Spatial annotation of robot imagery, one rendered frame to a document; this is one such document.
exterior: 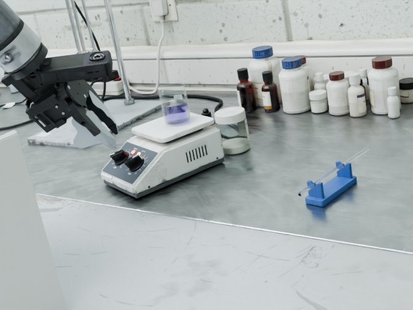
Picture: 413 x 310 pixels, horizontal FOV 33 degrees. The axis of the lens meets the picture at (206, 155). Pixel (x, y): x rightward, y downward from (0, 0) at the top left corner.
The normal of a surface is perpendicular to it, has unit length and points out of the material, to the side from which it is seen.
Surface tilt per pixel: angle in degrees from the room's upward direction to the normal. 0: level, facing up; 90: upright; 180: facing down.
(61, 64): 18
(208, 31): 90
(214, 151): 90
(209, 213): 0
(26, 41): 81
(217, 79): 90
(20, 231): 90
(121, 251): 0
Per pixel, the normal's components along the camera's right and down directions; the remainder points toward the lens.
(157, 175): 0.57, 0.19
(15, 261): 0.79, 0.07
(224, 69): -0.58, 0.37
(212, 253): -0.18, -0.92
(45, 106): 0.05, 0.62
